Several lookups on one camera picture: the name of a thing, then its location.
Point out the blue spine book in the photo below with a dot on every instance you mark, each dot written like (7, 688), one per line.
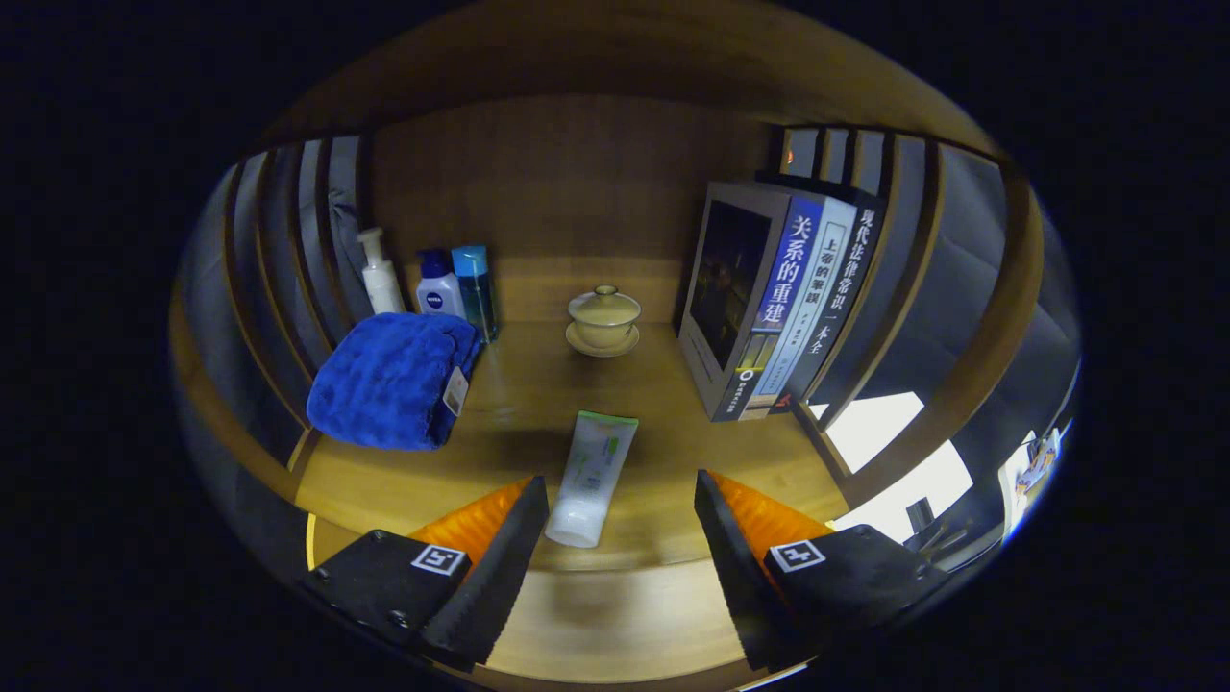
(783, 279)

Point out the small black device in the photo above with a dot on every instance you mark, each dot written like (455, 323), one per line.
(921, 514)

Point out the teal translucent bottle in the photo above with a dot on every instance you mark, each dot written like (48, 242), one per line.
(476, 288)

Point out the white pump bottle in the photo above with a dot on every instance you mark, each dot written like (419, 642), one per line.
(382, 284)

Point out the beige lidded teacup with saucer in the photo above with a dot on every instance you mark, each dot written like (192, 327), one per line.
(603, 317)

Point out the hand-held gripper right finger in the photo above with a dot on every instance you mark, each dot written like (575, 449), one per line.
(750, 586)

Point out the patterned paper cup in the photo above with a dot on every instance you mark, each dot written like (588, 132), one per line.
(1043, 457)

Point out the wooden cabinet with slatted frame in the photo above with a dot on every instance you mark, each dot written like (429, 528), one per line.
(557, 183)

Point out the white tube with green cap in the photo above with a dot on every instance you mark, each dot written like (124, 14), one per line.
(591, 481)

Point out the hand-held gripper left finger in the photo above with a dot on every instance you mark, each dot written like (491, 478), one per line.
(495, 581)

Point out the wooden countertop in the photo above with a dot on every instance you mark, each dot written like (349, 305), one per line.
(538, 404)

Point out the white spine book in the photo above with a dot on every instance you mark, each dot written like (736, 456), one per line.
(817, 288)

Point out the white table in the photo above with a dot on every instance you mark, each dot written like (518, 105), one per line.
(922, 481)

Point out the white bottle with blue cap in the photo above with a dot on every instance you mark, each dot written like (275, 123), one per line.
(440, 293)

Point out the blue folded towel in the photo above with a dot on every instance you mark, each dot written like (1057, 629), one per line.
(384, 380)

